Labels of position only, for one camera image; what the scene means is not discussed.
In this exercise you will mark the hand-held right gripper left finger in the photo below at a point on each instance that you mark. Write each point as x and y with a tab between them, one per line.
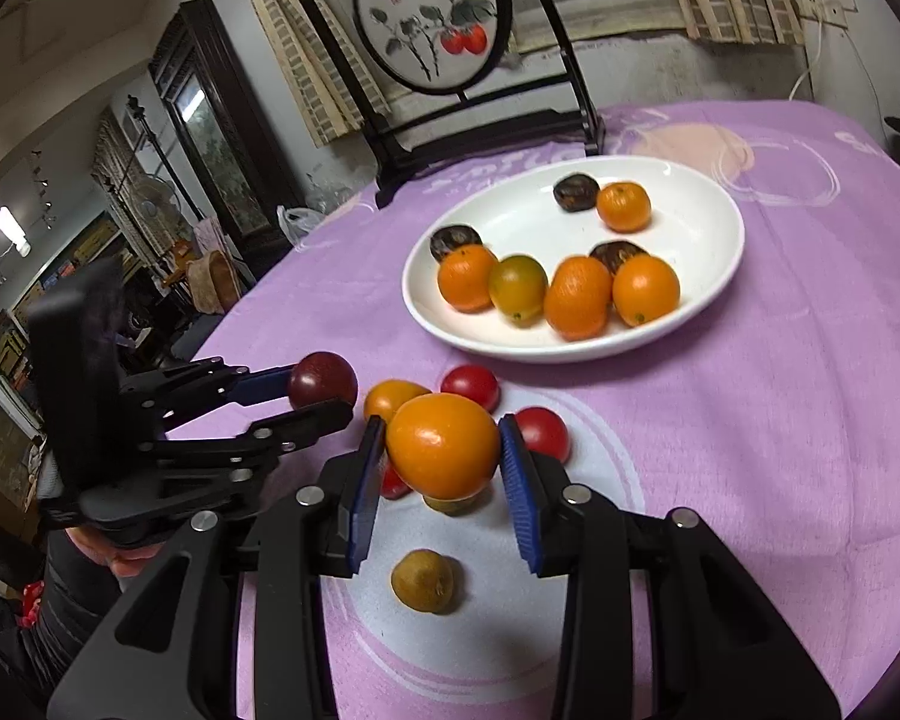
364	495

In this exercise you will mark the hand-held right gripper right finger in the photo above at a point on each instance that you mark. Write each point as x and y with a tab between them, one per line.
521	495

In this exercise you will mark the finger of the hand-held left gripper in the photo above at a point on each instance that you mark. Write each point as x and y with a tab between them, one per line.
300	424
262	384

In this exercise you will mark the dark red tomato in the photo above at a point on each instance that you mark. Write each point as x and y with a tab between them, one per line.
322	379

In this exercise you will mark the small green tomato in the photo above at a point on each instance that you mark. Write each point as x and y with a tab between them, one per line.
454	506

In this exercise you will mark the yellow-green tomato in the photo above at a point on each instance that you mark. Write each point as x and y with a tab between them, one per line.
422	581

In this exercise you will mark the large orange mandarin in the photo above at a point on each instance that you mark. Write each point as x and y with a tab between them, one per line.
577	298

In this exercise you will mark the green and orange tomato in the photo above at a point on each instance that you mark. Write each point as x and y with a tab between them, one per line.
517	289

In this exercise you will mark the dark brown water chestnut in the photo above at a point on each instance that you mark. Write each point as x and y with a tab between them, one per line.
576	191
454	238
615	253

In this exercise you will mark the white oval plate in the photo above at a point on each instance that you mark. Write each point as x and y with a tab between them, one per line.
525	217

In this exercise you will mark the person's left hand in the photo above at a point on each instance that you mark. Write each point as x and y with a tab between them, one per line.
116	555

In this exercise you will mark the wicker basket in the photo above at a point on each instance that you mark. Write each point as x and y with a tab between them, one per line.
214	281

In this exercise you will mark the white plastic bag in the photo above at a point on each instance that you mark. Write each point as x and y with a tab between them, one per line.
298	223

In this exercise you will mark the ceiling lamp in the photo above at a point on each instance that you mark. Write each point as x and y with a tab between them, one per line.
11	229

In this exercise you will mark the standing fan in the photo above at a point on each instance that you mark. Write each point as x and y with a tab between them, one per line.
148	204

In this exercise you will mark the purple tablecloth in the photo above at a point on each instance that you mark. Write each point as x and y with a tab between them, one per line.
757	427

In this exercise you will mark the dark wooden framed picture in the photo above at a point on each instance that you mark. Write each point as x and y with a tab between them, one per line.
210	142

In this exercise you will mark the black framed persimmon table screen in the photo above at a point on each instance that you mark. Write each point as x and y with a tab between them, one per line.
420	7

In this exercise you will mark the white wall socket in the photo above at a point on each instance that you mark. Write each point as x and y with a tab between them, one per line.
823	11

